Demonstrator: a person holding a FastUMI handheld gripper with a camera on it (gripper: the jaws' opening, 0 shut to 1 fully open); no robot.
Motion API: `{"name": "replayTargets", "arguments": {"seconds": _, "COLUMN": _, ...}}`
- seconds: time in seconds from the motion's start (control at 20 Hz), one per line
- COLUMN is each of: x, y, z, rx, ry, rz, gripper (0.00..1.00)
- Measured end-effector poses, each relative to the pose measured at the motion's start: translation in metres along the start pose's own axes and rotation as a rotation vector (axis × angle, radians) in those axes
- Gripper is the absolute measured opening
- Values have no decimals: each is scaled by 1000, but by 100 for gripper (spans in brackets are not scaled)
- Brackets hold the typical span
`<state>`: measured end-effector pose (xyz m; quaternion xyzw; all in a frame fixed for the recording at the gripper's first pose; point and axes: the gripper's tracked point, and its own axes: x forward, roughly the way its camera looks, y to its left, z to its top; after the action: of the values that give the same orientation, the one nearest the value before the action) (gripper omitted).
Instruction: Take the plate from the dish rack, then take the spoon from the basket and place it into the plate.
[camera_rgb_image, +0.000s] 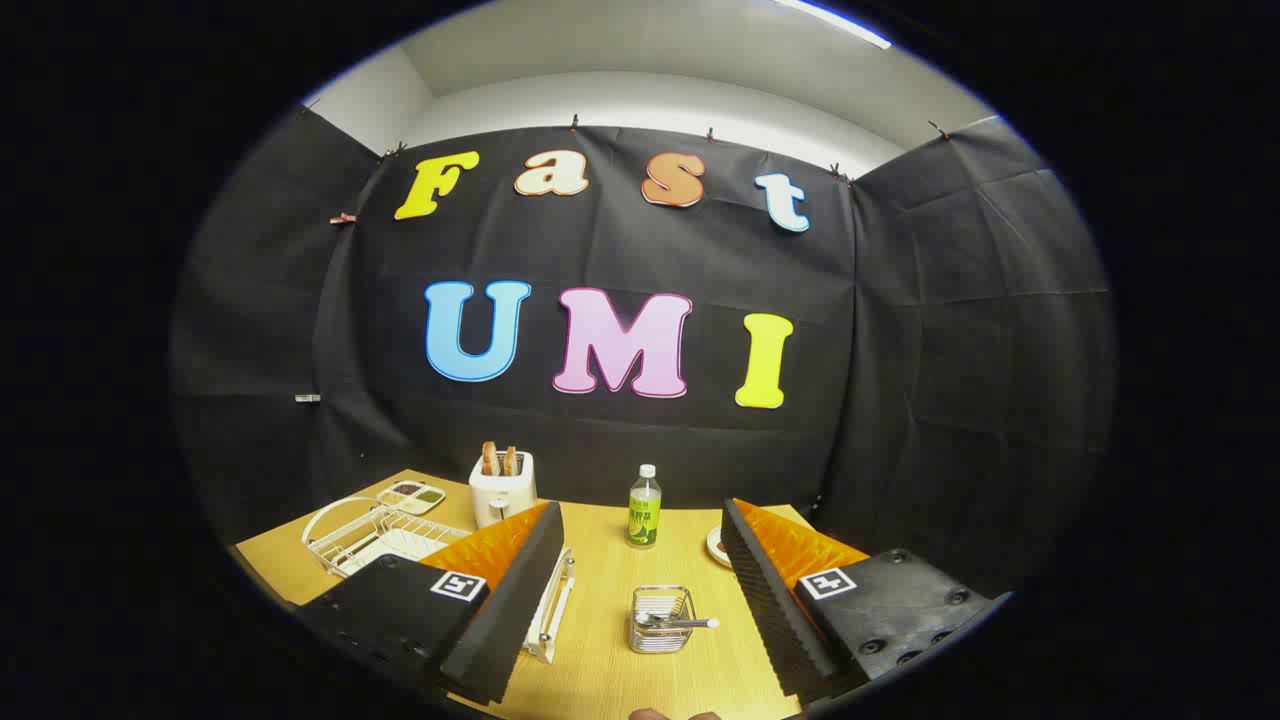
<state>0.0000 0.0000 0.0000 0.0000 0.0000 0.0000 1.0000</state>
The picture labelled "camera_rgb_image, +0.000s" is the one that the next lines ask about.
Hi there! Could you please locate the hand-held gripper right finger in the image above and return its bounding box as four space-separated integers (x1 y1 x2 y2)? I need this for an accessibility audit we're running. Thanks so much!
720 497 1001 706

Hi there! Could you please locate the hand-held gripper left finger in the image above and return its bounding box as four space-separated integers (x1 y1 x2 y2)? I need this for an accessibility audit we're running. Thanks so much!
295 500 566 706

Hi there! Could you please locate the metal wire basket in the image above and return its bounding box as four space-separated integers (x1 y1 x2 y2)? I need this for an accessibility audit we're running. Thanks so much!
630 586 697 655

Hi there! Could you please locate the white wire dish rack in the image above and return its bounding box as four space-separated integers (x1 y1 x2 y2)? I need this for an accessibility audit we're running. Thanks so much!
302 497 577 665

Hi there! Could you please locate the white toaster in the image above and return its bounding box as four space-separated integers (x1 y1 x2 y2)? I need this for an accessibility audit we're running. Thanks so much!
469 452 538 529

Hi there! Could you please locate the small divided condiment tray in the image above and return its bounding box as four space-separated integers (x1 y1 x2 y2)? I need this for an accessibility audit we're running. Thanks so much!
377 480 447 516

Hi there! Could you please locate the green label drink bottle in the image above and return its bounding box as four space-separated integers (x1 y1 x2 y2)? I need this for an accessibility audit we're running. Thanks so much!
626 464 663 549

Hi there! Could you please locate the black backdrop cloth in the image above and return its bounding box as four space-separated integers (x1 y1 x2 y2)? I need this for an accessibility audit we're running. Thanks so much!
170 105 1116 601

